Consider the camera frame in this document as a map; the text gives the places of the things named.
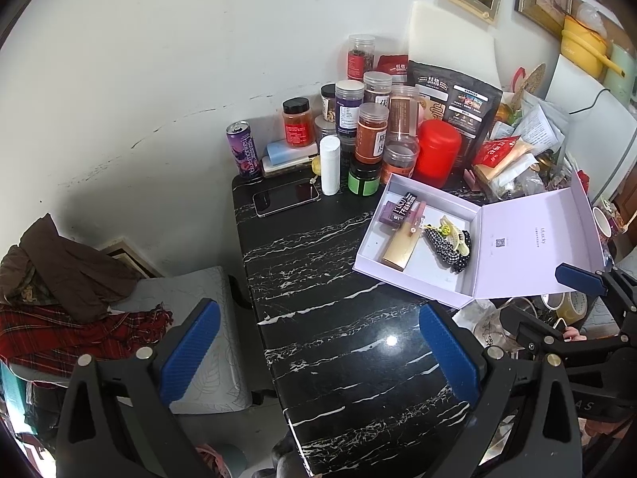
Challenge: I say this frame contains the framed picture on floor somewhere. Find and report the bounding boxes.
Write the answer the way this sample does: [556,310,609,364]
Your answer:
[97,240,166,280]

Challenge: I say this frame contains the pink cosmetic tube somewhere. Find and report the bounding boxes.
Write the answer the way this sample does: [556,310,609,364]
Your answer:
[404,200,429,237]

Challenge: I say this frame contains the dark spice jar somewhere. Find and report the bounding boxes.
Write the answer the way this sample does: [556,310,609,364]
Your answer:
[363,71,394,108]

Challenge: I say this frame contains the red canister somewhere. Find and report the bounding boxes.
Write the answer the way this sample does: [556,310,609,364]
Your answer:
[412,119,463,190]

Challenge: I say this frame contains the black white checked hair clip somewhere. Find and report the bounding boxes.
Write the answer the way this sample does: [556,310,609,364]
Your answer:
[422,225,456,261]

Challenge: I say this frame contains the tall red label jar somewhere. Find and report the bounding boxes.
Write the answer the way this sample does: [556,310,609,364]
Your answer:
[347,34,377,83]

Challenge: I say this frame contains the grey cushioned stool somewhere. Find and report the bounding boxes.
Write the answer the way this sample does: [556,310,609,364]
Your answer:
[10,266,266,415]

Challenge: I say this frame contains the roll of tape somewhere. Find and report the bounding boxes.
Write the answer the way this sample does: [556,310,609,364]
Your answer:
[554,289,591,325]

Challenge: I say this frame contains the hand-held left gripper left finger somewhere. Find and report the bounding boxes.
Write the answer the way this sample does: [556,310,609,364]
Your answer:
[55,299,222,478]

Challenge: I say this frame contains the blue pack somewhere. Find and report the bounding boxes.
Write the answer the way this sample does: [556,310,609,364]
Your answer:
[266,138,295,165]

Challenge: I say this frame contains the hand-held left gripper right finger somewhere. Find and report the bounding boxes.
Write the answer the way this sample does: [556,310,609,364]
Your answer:
[419,303,583,478]

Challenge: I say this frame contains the pile of bags and papers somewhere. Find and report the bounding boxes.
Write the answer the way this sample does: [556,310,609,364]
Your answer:
[490,92,580,200]

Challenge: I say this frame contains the gold cardboard box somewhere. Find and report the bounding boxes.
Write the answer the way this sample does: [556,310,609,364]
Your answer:
[382,224,422,272]

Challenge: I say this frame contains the red snack packet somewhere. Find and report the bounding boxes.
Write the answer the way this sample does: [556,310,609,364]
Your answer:
[473,134,521,167]

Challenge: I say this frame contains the red label black lid jar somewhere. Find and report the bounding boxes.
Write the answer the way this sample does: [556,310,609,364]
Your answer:
[283,98,314,149]

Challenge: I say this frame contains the tan snack packet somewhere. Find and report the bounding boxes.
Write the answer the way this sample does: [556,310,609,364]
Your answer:
[475,139,541,186]

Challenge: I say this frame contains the brown cloth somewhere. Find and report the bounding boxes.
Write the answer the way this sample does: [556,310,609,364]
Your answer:
[0,213,139,324]

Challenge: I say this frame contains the yellow basin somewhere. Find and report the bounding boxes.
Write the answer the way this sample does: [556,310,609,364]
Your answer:
[561,15,624,79]

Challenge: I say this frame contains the short orange jar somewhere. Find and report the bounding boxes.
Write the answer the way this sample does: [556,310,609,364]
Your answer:
[381,134,420,180]

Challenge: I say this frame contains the black box with white print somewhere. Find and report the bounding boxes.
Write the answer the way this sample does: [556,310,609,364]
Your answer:
[391,190,418,225]

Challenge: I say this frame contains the woven round fan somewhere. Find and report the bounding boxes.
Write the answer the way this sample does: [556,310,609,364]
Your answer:
[520,62,547,95]

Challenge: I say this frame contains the white appliance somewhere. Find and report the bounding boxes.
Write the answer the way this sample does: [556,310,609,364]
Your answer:
[545,55,637,201]

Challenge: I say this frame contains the black smartphone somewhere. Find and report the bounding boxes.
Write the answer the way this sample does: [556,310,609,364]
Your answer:
[252,178,320,218]

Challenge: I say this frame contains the purple label jar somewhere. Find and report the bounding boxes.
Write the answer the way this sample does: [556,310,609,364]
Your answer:
[334,80,366,136]

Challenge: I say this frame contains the clear plastic jar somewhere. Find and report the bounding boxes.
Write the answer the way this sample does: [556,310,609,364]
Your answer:
[315,117,339,143]

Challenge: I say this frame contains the small jar of nuts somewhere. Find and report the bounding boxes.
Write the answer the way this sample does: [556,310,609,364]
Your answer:
[320,84,337,121]

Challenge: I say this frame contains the red plaid cloth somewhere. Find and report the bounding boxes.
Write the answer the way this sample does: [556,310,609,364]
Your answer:
[0,304,173,385]

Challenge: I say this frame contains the blue white flat boxes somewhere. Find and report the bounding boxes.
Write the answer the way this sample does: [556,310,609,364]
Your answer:
[261,147,319,178]

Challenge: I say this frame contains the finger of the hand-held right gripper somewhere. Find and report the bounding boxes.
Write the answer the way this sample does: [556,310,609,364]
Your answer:
[502,306,629,360]
[555,262,637,320]

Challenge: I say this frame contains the black polka dot hair clip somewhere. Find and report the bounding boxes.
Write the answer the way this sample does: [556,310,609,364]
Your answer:
[444,231,472,274]

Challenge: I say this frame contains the brown powder jar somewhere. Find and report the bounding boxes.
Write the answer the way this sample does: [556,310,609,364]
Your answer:
[388,84,421,140]

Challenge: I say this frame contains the white cylindrical bottle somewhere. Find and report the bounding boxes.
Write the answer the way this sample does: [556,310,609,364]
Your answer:
[320,135,342,196]

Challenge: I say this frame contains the pale green container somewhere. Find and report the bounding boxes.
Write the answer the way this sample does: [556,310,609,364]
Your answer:
[604,42,637,106]

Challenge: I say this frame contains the white foam board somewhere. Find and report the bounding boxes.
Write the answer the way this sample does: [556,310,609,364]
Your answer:
[408,2,504,91]

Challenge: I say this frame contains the tall orange powder jar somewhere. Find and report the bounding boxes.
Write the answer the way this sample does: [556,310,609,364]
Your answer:
[354,102,389,165]

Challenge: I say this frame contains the lilac gift box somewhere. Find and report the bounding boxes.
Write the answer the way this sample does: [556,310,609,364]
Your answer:
[353,172,606,310]

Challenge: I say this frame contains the red bag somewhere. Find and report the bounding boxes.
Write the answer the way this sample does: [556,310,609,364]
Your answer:
[375,54,410,83]

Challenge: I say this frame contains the black stand-up pouch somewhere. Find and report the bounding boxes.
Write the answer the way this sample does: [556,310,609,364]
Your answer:
[407,60,503,160]

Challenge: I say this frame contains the black cable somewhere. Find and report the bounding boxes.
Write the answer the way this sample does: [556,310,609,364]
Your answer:
[582,88,637,121]

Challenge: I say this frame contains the cream hair claw clip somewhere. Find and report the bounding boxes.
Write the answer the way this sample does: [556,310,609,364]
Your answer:
[438,215,473,256]

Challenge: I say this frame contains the purple drink can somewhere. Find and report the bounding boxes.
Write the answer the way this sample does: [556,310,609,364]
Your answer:
[226,120,264,181]

